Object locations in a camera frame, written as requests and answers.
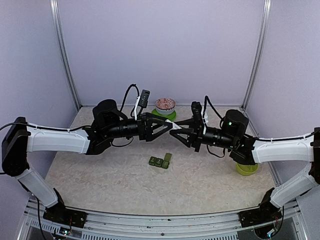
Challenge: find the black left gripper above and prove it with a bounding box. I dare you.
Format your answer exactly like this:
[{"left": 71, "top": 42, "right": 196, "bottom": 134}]
[{"left": 104, "top": 112, "right": 173, "bottom": 142}]

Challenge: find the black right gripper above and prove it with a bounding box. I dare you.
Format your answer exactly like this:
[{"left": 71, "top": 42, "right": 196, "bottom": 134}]
[{"left": 170, "top": 117, "right": 237, "bottom": 152}]

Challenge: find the small white pill bottle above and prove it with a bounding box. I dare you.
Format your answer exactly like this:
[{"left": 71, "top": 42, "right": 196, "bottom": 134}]
[{"left": 166, "top": 119, "right": 182, "bottom": 130}]

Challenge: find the green pill organizer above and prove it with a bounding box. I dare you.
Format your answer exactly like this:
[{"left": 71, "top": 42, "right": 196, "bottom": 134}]
[{"left": 148, "top": 152, "right": 173, "bottom": 169}]

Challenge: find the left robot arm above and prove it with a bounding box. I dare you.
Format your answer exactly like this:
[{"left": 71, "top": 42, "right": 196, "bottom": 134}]
[{"left": 1, "top": 99, "right": 173, "bottom": 223}]

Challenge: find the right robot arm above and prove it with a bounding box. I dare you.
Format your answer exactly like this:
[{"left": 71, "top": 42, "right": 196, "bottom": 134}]
[{"left": 169, "top": 101, "right": 320, "bottom": 222}]

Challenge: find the green plate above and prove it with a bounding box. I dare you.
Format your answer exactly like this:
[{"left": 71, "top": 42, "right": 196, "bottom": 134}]
[{"left": 151, "top": 109, "right": 177, "bottom": 122}]

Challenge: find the red patterned white bowl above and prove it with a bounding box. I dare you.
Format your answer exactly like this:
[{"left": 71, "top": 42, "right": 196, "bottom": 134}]
[{"left": 155, "top": 98, "right": 176, "bottom": 116}]

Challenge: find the lime green bowl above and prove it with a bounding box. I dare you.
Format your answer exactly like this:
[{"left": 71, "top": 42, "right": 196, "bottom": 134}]
[{"left": 236, "top": 163, "right": 259, "bottom": 176}]

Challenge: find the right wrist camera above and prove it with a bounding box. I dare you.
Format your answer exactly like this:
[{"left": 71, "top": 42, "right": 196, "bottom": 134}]
[{"left": 191, "top": 101, "right": 209, "bottom": 135}]

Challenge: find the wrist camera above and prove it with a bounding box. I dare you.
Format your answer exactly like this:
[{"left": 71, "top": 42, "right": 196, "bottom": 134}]
[
  {"left": 133, "top": 89, "right": 150, "bottom": 120},
  {"left": 191, "top": 101, "right": 209, "bottom": 135}
]

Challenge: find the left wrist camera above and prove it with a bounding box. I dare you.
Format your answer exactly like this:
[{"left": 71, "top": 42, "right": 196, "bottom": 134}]
[{"left": 133, "top": 89, "right": 150, "bottom": 120}]

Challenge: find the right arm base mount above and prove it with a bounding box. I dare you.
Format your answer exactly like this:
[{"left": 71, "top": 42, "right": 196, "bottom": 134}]
[{"left": 238, "top": 201, "right": 283, "bottom": 228}]

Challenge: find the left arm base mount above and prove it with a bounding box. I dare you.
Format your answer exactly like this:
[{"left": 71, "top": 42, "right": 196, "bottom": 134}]
[{"left": 43, "top": 206, "right": 87, "bottom": 228}]

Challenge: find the front aluminium rail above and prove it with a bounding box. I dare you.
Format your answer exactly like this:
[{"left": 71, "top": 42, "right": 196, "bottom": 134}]
[{"left": 23, "top": 197, "right": 308, "bottom": 240}]

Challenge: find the right aluminium frame post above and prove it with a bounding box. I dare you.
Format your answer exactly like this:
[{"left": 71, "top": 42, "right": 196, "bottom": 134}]
[{"left": 241, "top": 0, "right": 272, "bottom": 111}]

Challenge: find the aluminium frame post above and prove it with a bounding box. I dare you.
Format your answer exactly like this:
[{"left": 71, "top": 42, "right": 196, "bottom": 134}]
[
  {"left": 49, "top": 0, "right": 82, "bottom": 111},
  {"left": 241, "top": 0, "right": 272, "bottom": 111}
]

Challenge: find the left aluminium frame post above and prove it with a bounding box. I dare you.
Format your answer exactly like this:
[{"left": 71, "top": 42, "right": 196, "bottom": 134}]
[{"left": 49, "top": 0, "right": 82, "bottom": 111}]

